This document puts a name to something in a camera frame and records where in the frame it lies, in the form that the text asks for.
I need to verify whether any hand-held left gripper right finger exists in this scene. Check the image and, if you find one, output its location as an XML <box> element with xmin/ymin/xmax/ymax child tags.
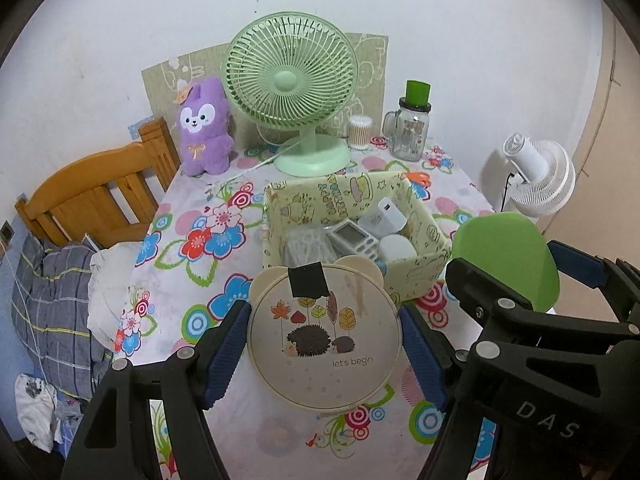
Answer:
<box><xmin>398</xmin><ymin>304</ymin><xmax>471</xmax><ymax>411</ymax></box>

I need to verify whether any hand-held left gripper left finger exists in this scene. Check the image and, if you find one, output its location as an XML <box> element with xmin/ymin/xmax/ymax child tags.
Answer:
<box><xmin>60</xmin><ymin>300</ymin><xmax>253</xmax><ymax>480</ymax></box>

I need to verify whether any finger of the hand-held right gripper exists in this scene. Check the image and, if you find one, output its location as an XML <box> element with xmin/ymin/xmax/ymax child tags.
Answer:
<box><xmin>446</xmin><ymin>257</ymin><xmax>640</xmax><ymax>356</ymax></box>
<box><xmin>546</xmin><ymin>240</ymin><xmax>640</xmax><ymax>321</ymax></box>

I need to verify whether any green round compact mirror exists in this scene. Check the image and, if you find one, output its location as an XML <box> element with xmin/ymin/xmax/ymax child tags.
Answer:
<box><xmin>451</xmin><ymin>211</ymin><xmax>558</xmax><ymax>311</ymax></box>

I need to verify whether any cream bear-eared round mirror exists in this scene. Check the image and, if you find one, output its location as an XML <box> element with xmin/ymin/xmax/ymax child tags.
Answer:
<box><xmin>247</xmin><ymin>255</ymin><xmax>403</xmax><ymax>413</ymax></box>

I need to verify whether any clear plastic bag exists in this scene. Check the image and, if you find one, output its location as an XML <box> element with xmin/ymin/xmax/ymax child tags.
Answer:
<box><xmin>282</xmin><ymin>227</ymin><xmax>341</xmax><ymax>267</ymax></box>

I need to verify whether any grey remote control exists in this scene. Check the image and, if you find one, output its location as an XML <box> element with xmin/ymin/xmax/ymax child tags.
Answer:
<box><xmin>326</xmin><ymin>220</ymin><xmax>382</xmax><ymax>263</ymax></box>

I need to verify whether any white charger adapter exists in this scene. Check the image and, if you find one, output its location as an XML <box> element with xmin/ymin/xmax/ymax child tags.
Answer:
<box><xmin>357</xmin><ymin>197</ymin><xmax>405</xmax><ymax>237</ymax></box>

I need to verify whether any yellow printed storage box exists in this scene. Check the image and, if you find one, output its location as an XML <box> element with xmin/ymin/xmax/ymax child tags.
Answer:
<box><xmin>262</xmin><ymin>170</ymin><xmax>452</xmax><ymax>306</ymax></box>

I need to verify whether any floral tablecloth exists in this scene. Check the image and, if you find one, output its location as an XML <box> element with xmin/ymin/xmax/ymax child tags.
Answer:
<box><xmin>112</xmin><ymin>135</ymin><xmax>501</xmax><ymax>480</ymax></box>

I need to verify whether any white standing fan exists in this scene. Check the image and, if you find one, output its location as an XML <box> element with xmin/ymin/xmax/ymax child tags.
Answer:
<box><xmin>482</xmin><ymin>133</ymin><xmax>577</xmax><ymax>233</ymax></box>

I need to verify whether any beige door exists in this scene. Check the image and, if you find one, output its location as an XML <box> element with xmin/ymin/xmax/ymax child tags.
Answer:
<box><xmin>540</xmin><ymin>7</ymin><xmax>640</xmax><ymax>266</ymax></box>

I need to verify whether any white cloth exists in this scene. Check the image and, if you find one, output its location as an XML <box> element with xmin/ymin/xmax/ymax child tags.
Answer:
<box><xmin>87</xmin><ymin>242</ymin><xmax>146</xmax><ymax>351</ymax></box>

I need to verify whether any blue printed bed sheet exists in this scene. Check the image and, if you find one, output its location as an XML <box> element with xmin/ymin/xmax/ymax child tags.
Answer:
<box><xmin>52</xmin><ymin>395</ymin><xmax>88</xmax><ymax>461</ymax></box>

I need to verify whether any glass jar mug green lid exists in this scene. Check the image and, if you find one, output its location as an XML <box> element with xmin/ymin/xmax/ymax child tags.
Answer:
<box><xmin>382</xmin><ymin>80</ymin><xmax>432</xmax><ymax>162</ymax></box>

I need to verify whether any white grey garment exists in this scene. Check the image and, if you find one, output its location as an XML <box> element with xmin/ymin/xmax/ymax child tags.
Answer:
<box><xmin>14</xmin><ymin>374</ymin><xmax>58</xmax><ymax>453</ymax></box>

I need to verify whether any cotton swab jar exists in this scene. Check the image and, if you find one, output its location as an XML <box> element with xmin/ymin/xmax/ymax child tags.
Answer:
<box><xmin>348</xmin><ymin>115</ymin><xmax>373</xmax><ymax>151</ymax></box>

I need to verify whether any wooden bed headboard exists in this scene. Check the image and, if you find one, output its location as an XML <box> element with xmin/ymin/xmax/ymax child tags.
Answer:
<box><xmin>15</xmin><ymin>117</ymin><xmax>182</xmax><ymax>251</ymax></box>

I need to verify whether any purple plush bunny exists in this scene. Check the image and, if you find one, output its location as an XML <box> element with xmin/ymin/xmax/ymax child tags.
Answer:
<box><xmin>174</xmin><ymin>76</ymin><xmax>237</xmax><ymax>177</ymax></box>

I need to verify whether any green desk fan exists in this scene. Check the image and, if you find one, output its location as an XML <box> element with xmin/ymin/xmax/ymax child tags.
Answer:
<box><xmin>222</xmin><ymin>11</ymin><xmax>358</xmax><ymax>177</ymax></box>

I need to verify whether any black fan cable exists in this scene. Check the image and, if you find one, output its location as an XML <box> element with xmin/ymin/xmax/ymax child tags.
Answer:
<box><xmin>501</xmin><ymin>172</ymin><xmax>517</xmax><ymax>211</ymax></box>

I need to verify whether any white fan cable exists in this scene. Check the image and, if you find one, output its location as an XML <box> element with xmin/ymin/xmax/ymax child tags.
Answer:
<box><xmin>207</xmin><ymin>140</ymin><xmax>301</xmax><ymax>186</ymax></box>

